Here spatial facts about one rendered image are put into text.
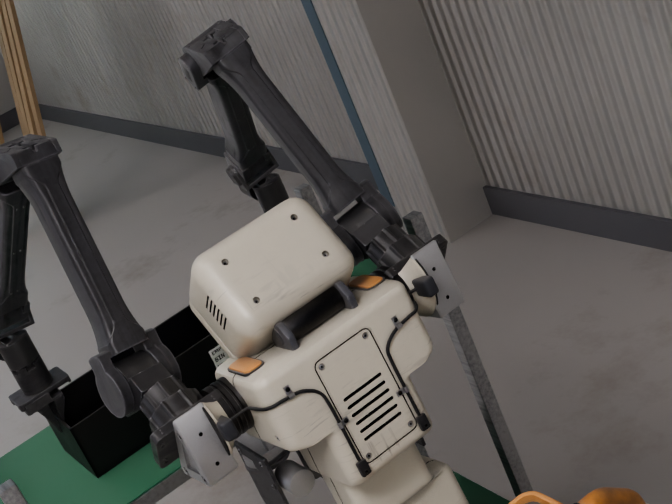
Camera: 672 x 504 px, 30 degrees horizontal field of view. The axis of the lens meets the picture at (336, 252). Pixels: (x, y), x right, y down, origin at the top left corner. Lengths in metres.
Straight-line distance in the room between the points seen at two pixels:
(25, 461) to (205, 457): 0.80
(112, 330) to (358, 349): 0.36
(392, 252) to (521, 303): 2.32
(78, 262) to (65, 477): 0.63
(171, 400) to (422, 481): 0.41
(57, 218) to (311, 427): 0.48
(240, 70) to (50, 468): 0.88
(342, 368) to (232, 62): 0.53
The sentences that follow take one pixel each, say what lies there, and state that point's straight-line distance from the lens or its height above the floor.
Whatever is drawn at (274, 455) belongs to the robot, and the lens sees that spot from 1.95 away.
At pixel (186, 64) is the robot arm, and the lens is 2.05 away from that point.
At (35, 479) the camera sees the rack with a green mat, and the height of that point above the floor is 0.95.
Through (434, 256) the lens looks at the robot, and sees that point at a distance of 1.91.
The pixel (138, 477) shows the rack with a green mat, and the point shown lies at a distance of 2.25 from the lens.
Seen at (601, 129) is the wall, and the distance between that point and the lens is 4.18.
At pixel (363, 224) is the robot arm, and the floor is 1.26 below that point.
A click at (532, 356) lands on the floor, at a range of 3.92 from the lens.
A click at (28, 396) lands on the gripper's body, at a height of 1.13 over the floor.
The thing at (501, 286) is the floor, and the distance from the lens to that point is 4.37.
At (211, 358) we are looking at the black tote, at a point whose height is 1.02.
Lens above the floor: 2.02
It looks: 23 degrees down
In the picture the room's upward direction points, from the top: 24 degrees counter-clockwise
